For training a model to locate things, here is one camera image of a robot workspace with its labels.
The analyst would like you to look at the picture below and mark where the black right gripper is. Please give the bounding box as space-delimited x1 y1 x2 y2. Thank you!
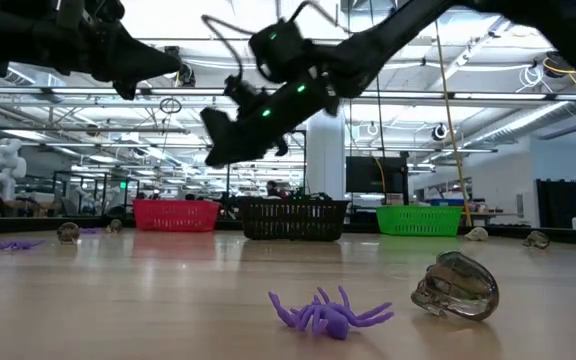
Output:
200 74 342 169

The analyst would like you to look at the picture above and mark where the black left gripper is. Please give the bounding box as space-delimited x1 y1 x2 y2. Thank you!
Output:
32 0 183 101

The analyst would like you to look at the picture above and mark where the white round pillar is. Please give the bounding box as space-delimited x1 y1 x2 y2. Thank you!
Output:
306 112 348 201

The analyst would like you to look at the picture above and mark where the black plastic basket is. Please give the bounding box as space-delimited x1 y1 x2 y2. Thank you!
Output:
240 196 351 242

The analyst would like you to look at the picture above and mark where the red plastic basket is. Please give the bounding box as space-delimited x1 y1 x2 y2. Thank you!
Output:
132 199 222 233

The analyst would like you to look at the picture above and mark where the black flat screen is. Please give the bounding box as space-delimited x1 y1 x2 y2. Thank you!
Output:
345 156 410 195

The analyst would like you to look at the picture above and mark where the white humanoid robot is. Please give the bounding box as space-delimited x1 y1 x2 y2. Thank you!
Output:
0 138 28 202

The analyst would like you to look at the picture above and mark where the green plastic basket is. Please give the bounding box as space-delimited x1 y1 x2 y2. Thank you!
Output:
375 204 464 238

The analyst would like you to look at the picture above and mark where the cream plastic skull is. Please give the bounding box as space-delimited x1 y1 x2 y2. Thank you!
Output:
464 226 490 243

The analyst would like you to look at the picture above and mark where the long ceiling light bar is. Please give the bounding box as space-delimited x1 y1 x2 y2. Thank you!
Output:
0 86 576 103

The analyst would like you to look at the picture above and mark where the wooden desk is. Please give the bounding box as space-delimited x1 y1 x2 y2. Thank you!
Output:
460 209 519 227

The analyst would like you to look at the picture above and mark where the black cabinet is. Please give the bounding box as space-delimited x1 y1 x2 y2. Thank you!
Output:
535 178 576 230

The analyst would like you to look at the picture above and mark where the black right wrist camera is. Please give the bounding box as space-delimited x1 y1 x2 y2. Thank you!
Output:
223 74 272 121

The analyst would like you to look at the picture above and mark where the silver ceiling duct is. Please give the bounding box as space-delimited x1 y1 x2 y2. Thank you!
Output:
470 99 576 146

